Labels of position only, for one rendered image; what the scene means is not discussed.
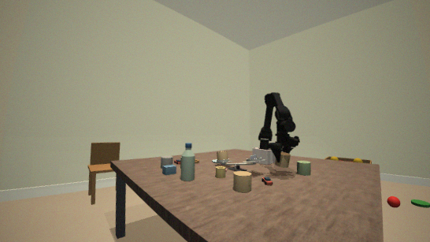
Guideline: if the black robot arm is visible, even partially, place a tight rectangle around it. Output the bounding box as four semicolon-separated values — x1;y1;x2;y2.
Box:
258;92;300;150

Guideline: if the tan cylinder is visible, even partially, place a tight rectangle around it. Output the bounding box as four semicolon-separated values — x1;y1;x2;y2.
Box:
217;151;228;160
233;171;252;193

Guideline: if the pale green cylinder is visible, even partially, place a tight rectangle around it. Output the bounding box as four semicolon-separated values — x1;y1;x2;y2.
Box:
297;161;311;176

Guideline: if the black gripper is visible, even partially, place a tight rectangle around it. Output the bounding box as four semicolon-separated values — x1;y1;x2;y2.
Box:
269;132;294;163

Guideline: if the small blue box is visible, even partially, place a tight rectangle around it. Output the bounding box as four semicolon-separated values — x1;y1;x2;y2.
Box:
162;165;176;175

